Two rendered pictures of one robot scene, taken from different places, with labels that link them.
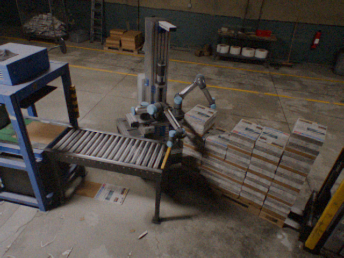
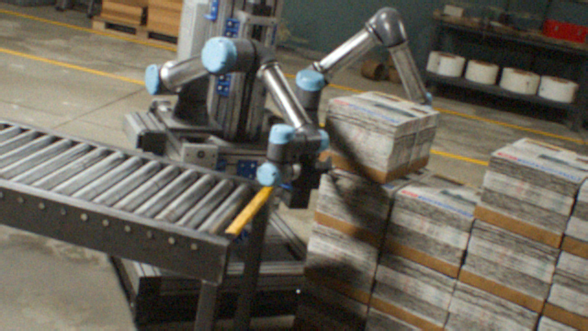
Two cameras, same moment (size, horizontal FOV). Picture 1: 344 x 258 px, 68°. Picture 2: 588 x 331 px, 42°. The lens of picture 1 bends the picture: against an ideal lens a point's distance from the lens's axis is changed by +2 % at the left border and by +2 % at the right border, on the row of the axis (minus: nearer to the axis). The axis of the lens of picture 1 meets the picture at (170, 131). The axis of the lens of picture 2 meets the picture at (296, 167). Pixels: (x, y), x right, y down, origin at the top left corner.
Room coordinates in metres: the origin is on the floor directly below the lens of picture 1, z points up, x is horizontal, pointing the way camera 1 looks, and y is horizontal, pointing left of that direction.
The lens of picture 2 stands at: (0.07, -0.08, 1.67)
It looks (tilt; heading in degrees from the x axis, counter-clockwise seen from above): 18 degrees down; 0
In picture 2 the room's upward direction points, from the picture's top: 11 degrees clockwise
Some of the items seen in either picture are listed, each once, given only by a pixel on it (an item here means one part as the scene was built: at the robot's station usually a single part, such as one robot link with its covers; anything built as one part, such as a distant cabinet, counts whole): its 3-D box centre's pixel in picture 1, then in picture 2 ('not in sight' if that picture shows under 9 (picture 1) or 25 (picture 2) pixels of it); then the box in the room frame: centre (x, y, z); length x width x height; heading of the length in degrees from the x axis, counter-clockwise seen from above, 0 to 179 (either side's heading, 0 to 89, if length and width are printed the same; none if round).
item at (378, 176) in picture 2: (194, 129); (360, 162); (2.74, -0.31, 0.86); 0.29 x 0.16 x 0.04; 60
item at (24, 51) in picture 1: (11, 62); not in sight; (2.49, 1.68, 1.65); 0.60 x 0.45 x 0.20; 171
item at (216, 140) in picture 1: (226, 165); (462, 310); (2.60, -0.78, 0.42); 1.17 x 0.39 x 0.83; 61
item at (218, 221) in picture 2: (159, 157); (225, 212); (2.23, 0.10, 0.77); 0.47 x 0.05 x 0.05; 171
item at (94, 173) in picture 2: (121, 150); (88, 176); (2.30, 0.55, 0.77); 0.47 x 0.05 x 0.05; 171
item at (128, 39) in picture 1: (124, 40); (158, 12); (8.98, 1.85, 0.28); 1.20 x 0.83 x 0.57; 81
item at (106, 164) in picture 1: (102, 164); (5, 203); (2.07, 0.72, 0.74); 1.34 x 0.05 x 0.12; 81
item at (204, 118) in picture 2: (144, 114); (191, 108); (3.00, 0.37, 0.87); 0.15 x 0.15 x 0.10
